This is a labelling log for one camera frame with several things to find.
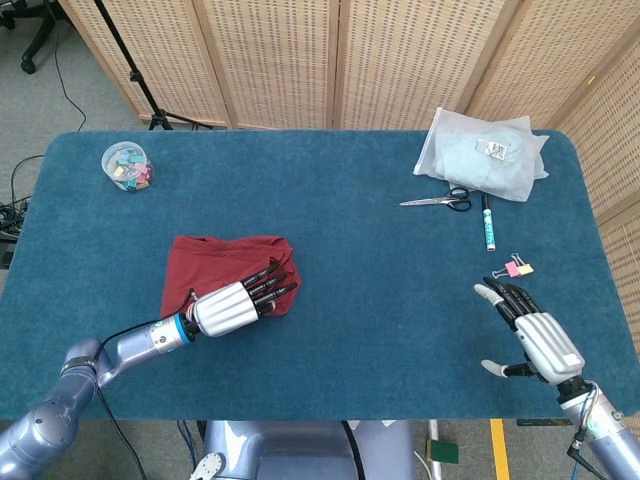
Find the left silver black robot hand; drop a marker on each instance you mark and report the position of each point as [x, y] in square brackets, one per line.
[225, 312]

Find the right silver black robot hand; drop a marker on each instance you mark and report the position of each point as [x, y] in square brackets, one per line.
[547, 345]

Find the red T-shirt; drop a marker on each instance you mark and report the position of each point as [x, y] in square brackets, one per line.
[210, 270]

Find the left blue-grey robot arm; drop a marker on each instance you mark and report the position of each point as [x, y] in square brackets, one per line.
[140, 342]

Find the yellow binder clip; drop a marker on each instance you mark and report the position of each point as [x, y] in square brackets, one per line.
[525, 270]

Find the pink binder clip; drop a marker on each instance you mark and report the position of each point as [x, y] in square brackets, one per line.
[512, 270]

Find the yellow floor tape strip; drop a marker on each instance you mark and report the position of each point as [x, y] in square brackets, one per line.
[500, 450]

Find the white marker with black cap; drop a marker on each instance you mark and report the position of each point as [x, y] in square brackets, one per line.
[487, 225]

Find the white pipe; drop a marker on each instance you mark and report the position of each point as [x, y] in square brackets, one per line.
[434, 430]

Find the green block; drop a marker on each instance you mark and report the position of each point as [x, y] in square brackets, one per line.
[442, 451]

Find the blue-grey robot torso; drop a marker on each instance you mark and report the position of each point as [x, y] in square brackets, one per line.
[300, 450]

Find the blue carpet table cover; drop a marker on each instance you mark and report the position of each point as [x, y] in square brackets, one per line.
[300, 170]

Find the clear jar of binder clips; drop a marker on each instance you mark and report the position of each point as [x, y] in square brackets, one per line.
[125, 160]

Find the white plastic bag package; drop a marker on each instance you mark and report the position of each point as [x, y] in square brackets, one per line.
[480, 160]

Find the black tripod stand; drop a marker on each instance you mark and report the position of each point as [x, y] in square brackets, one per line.
[134, 77]

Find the black office chair base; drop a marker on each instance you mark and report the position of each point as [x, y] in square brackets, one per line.
[37, 45]

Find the white metal bracket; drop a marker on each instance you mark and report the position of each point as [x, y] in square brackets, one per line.
[210, 467]

